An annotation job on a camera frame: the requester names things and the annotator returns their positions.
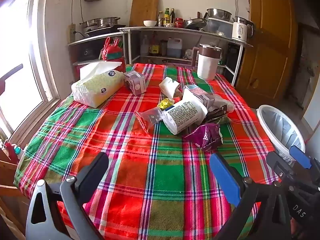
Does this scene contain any black pot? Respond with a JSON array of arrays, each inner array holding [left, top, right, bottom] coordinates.
[[80, 47, 94, 59]]

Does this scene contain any large soy sauce bottle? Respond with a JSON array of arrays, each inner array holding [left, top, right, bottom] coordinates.
[[149, 32, 160, 56]]

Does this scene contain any window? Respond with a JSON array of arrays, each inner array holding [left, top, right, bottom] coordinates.
[[0, 0, 60, 143]]

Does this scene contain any yellow foil wrapper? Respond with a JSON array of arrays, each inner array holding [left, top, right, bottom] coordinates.
[[157, 98, 175, 111]]

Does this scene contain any steel steamer pot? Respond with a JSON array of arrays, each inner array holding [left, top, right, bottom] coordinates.
[[79, 17, 120, 29]]

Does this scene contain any white electric kettle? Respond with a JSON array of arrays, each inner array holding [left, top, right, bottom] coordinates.
[[231, 16, 255, 42]]

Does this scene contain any crumpled white paper cup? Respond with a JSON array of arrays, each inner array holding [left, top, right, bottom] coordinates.
[[159, 77, 181, 100]]

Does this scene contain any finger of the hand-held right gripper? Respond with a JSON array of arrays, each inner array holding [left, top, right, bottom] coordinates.
[[266, 151, 300, 183], [289, 145, 320, 178]]

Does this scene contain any plaid tablecloth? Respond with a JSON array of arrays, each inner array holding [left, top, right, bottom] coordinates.
[[14, 63, 279, 240]]

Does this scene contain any wooden cutting board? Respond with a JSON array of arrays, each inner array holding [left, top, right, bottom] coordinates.
[[129, 0, 159, 27]]

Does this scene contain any clear plastic bottle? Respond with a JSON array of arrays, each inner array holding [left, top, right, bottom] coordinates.
[[140, 35, 150, 57]]

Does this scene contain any dark snack wrapper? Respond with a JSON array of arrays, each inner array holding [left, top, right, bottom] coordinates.
[[201, 104, 228, 125]]

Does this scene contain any wooden door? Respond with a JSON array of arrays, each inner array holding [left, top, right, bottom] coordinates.
[[236, 0, 298, 100]]

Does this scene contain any white cylindrical container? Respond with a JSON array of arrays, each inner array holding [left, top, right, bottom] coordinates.
[[161, 99, 208, 135]]

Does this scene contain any white trash bin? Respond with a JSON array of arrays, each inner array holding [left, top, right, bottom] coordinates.
[[257, 104, 306, 164]]

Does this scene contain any white brown lidded mug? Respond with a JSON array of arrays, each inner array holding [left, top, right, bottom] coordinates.
[[192, 43, 222, 81]]

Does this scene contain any small purple drink carton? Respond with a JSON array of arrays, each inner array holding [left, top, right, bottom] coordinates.
[[123, 70, 147, 96]]

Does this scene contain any wooden chair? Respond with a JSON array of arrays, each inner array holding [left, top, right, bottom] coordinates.
[[0, 150, 30, 240]]

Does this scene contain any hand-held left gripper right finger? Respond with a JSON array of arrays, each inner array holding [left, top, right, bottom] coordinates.
[[209, 152, 293, 240]]

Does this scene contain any yellow tissue pack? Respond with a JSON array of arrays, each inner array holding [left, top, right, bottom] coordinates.
[[71, 61, 125, 108]]

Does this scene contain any red water bottle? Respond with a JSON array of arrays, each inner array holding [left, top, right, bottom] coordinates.
[[100, 37, 126, 73]]

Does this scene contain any red clear plastic packet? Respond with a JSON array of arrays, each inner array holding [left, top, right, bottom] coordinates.
[[134, 107, 163, 133]]

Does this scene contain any steel mixing bowl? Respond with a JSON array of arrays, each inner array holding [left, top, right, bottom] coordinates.
[[206, 8, 232, 22]]

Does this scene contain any metal shelf rack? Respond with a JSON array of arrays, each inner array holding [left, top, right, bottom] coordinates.
[[67, 26, 253, 87]]

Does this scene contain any purple snack bag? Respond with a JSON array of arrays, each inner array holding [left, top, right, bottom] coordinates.
[[184, 123, 224, 152]]

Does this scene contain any grey milk carton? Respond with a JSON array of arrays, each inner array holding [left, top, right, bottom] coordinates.
[[182, 84, 215, 108]]

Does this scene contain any black frying pan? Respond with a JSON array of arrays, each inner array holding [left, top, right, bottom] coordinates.
[[184, 12, 208, 30]]

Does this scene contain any clear plastic bag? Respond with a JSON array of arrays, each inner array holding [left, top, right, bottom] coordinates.
[[212, 95, 235, 113]]

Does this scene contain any clear storage box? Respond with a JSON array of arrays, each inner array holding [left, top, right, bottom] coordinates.
[[207, 17, 234, 37]]

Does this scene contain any black induction cooker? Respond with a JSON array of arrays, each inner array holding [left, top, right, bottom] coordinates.
[[84, 25, 127, 37]]

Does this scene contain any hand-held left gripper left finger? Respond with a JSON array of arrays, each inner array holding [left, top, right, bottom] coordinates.
[[26, 152, 110, 240]]

